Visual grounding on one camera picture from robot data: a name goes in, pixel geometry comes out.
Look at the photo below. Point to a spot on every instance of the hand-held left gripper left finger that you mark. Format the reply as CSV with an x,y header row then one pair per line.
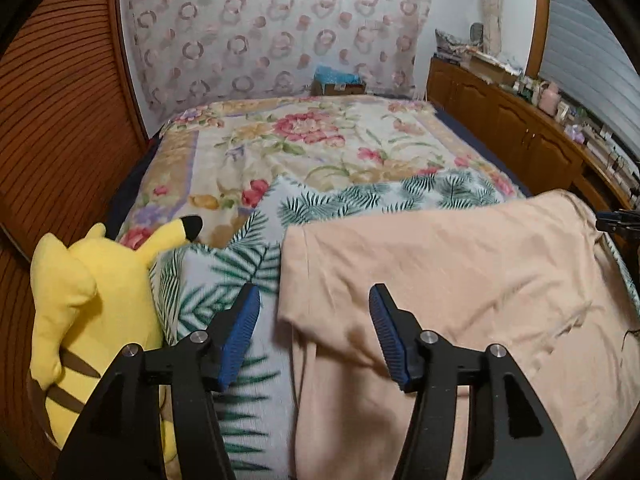
x,y
240,340

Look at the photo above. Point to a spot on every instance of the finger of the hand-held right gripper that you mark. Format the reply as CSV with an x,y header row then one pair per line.
x,y
617,222

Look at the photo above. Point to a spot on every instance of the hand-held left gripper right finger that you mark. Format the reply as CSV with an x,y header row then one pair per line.
x,y
387,340

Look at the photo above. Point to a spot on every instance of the peach printed t-shirt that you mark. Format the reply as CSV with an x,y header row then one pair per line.
x,y
450,285

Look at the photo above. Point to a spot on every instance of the palm leaf bedsheet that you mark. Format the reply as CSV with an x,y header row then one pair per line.
x,y
240,255

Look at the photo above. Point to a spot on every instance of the pink tissue box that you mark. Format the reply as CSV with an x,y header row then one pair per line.
x,y
575,133

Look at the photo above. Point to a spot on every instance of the pink thermos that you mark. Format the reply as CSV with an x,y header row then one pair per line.
x,y
549,99

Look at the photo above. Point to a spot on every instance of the yellow plush toy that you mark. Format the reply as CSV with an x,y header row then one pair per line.
x,y
100,285

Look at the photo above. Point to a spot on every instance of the wooden sideboard cabinet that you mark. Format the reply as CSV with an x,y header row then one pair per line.
x,y
500,110

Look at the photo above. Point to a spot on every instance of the grey window blind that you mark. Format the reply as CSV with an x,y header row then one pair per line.
x,y
585,60

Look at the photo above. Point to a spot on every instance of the dark blue mattress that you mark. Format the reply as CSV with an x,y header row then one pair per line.
x,y
470,132

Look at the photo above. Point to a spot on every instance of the open cardboard box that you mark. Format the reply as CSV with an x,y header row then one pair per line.
x,y
492,69

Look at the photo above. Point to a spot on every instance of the floral blanket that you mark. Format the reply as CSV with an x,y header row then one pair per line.
x,y
325,150

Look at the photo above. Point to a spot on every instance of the grey desk fan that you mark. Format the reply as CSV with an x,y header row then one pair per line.
x,y
476,33

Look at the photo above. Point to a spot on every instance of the patterned cushion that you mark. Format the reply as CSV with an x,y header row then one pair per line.
x,y
455,45

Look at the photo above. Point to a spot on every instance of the beige tied curtain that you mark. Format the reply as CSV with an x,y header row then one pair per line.
x,y
492,5

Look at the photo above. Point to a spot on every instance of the small cardboard box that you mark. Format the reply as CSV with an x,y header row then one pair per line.
x,y
340,89

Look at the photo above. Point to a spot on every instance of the wooden louvered wardrobe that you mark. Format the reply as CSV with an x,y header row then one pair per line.
x,y
65,110

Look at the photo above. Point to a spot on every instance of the circle patterned sheer curtain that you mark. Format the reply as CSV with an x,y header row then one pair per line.
x,y
250,35

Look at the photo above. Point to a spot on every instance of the wooden window frame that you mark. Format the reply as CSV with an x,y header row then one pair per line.
x,y
537,20

